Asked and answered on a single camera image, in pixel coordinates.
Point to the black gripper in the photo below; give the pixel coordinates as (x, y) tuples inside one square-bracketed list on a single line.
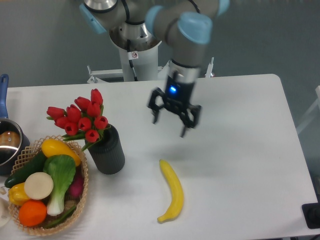
[(176, 96)]

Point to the dark grey ribbed vase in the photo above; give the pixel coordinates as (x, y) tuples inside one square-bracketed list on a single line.
[(108, 154)]

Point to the red tulip bouquet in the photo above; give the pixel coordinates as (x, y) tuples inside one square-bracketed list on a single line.
[(83, 120)]

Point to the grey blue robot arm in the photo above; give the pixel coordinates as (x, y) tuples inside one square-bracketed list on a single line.
[(185, 27)]

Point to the yellow banana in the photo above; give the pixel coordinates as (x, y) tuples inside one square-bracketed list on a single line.
[(177, 193)]

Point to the green bok choy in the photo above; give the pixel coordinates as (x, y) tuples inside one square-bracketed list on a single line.
[(61, 168)]

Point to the magenta radish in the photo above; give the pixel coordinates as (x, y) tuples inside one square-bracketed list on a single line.
[(76, 187)]

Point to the yellow squash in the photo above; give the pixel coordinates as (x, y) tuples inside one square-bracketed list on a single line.
[(51, 147)]

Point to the woven wicker basket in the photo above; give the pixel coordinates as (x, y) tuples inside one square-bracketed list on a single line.
[(26, 155)]

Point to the dark green cucumber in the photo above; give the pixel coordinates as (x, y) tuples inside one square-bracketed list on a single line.
[(36, 164)]

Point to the cream round disc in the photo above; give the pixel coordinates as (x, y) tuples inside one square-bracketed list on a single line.
[(38, 185)]

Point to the green chili pepper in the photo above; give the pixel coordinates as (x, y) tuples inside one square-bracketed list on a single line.
[(61, 219)]

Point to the black device at edge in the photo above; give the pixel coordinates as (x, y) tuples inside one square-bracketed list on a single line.
[(311, 212)]

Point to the orange fruit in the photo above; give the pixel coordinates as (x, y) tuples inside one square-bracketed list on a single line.
[(32, 213)]

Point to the yellow bell pepper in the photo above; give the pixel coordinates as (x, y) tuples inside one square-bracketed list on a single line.
[(17, 194)]

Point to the small white garlic piece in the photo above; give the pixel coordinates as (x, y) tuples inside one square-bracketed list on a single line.
[(3, 191)]

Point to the white metal frame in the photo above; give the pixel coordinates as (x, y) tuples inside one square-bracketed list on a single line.
[(310, 113)]

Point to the blue handled saucepan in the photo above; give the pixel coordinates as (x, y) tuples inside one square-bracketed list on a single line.
[(12, 138)]

